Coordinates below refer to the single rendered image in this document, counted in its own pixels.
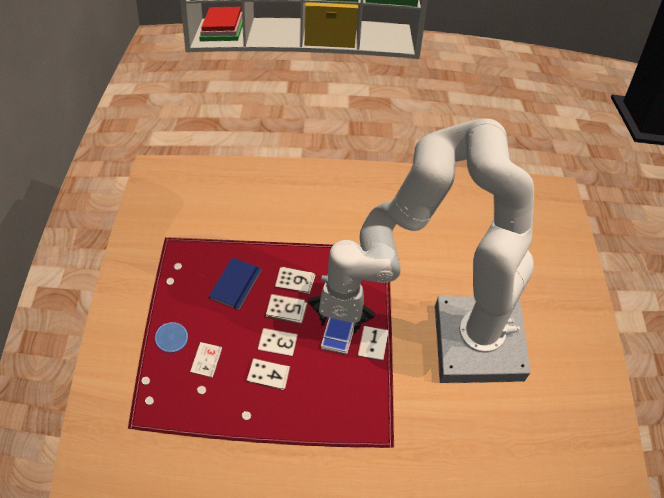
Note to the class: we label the dark red cloth mat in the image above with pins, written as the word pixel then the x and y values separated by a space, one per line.
pixel 252 439
pixel 329 396

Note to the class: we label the blue flat disc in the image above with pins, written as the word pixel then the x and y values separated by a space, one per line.
pixel 171 337

